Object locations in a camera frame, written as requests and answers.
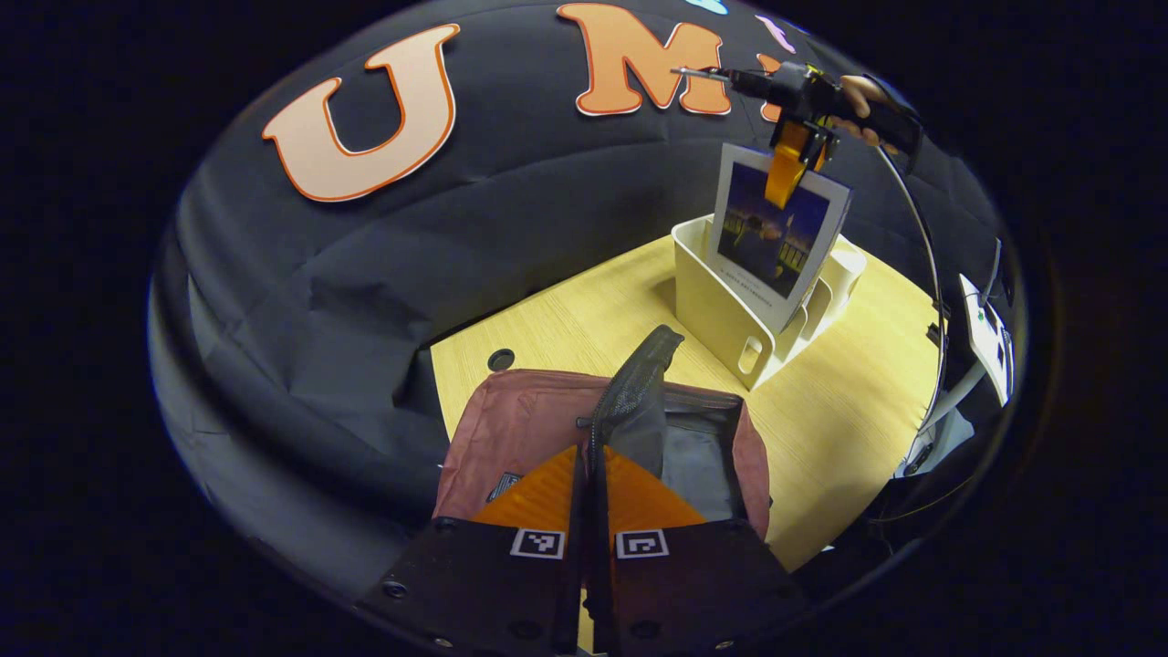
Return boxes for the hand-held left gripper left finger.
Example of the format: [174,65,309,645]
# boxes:
[356,444,585,653]

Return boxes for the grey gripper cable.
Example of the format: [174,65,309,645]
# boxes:
[874,144,948,443]

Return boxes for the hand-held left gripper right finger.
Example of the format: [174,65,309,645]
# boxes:
[598,447,808,653]

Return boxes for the blue cover book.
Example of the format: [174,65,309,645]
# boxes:
[707,143,852,334]

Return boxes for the black backdrop cloth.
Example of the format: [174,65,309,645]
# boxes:
[149,0,1005,603]

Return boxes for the thin black cable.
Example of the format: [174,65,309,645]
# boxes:
[867,474,977,528]

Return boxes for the white electronic box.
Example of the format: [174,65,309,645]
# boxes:
[958,274,1014,407]

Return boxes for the maroon schoolbag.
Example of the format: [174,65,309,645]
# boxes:
[432,326,772,539]

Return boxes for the white bookshelf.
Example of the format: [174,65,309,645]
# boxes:
[673,214,866,391]

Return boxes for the white metal stand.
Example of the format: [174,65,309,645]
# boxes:
[896,360,991,477]

